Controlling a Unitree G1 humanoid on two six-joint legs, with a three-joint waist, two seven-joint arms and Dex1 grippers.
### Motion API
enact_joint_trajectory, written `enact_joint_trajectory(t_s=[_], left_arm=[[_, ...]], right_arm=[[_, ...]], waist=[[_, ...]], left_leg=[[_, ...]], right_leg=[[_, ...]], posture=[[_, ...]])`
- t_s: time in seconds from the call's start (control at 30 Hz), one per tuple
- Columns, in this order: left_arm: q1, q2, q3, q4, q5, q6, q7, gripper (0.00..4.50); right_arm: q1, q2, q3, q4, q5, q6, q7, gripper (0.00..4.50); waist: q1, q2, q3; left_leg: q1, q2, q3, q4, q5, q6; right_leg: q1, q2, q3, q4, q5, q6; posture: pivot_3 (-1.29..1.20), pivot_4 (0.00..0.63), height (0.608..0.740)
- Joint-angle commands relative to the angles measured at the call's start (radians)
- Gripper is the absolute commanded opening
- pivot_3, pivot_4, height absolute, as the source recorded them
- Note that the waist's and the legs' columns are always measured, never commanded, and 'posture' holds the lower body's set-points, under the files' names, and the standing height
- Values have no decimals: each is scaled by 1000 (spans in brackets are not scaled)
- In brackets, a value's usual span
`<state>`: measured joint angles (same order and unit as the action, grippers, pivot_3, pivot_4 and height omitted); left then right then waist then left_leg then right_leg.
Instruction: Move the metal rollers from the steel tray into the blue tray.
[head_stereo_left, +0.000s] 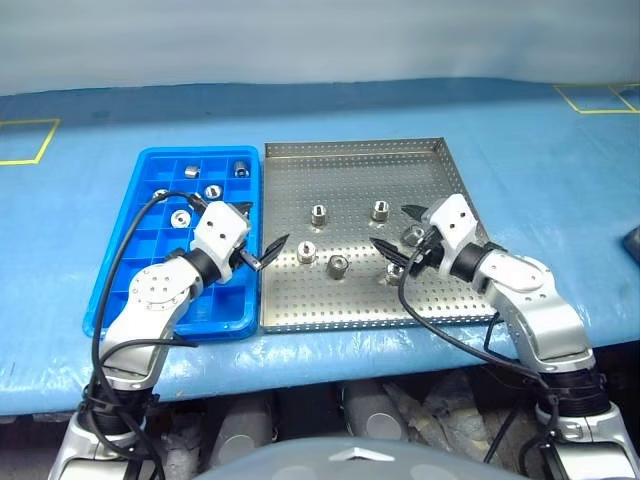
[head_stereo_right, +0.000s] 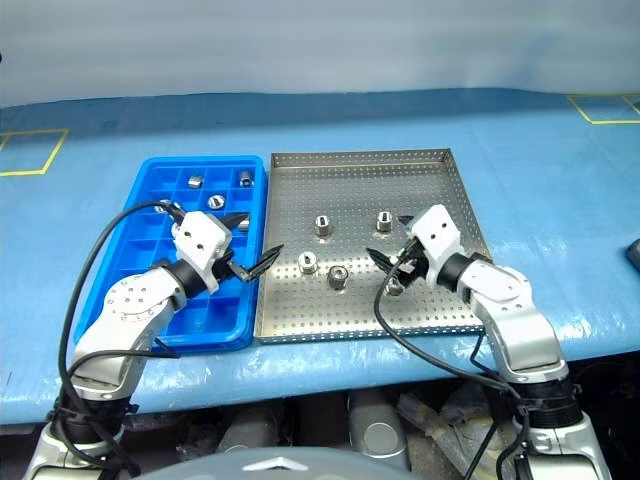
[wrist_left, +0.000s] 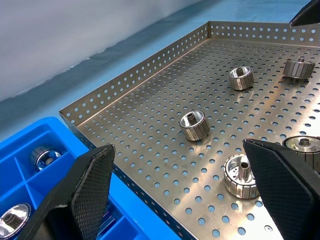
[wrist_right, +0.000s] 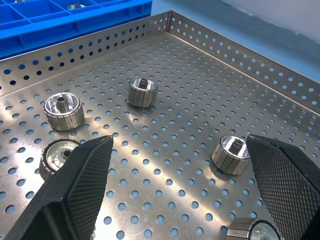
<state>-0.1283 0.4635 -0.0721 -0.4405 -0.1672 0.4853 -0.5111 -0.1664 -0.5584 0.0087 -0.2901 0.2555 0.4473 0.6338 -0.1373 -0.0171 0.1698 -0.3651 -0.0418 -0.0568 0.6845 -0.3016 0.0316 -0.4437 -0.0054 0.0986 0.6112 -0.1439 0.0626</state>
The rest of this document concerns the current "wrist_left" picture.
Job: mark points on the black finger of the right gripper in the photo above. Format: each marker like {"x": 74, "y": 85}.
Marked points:
{"x": 308, "y": 13}

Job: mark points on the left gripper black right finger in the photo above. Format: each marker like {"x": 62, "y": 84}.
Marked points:
{"x": 287, "y": 190}

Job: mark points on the perforated metal tray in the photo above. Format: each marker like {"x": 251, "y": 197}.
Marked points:
{"x": 150, "y": 112}

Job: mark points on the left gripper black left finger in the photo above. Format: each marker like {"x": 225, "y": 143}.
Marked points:
{"x": 82, "y": 195}

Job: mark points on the blue plastic compartment bin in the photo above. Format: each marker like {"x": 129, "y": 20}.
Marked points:
{"x": 10, "y": 155}

